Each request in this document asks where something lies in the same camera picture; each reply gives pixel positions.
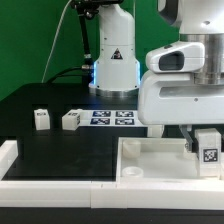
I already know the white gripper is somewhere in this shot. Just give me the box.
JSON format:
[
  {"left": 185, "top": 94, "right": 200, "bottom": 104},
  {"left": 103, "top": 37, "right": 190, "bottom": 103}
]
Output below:
[{"left": 138, "top": 71, "right": 224, "bottom": 152}]

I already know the white square tabletop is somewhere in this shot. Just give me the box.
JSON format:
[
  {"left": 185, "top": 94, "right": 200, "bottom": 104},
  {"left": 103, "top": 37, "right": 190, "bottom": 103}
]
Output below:
[{"left": 116, "top": 137, "right": 224, "bottom": 182}]

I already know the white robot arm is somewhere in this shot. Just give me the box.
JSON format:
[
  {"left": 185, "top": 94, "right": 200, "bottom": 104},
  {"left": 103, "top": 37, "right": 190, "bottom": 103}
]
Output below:
[{"left": 89, "top": 0, "right": 224, "bottom": 146}]

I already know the white U-shaped fence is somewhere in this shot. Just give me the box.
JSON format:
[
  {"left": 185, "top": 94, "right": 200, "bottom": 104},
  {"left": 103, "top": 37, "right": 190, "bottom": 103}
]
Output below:
[{"left": 0, "top": 140, "right": 224, "bottom": 210}]

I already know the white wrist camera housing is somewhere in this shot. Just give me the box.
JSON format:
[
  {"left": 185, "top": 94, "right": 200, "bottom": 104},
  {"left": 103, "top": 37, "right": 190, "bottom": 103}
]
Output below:
[{"left": 145, "top": 41, "right": 205, "bottom": 74}]

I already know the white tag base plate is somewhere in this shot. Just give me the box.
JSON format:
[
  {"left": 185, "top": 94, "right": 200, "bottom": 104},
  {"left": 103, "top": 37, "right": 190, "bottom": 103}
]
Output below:
[{"left": 80, "top": 110, "right": 143, "bottom": 127}]

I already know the black cable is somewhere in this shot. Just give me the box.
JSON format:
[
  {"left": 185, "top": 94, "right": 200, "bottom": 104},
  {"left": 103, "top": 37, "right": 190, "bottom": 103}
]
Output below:
[{"left": 46, "top": 65, "right": 94, "bottom": 84}]

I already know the white cable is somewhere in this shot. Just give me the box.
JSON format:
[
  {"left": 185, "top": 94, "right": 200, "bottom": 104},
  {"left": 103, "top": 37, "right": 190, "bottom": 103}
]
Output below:
[{"left": 41, "top": 0, "right": 74, "bottom": 84}]

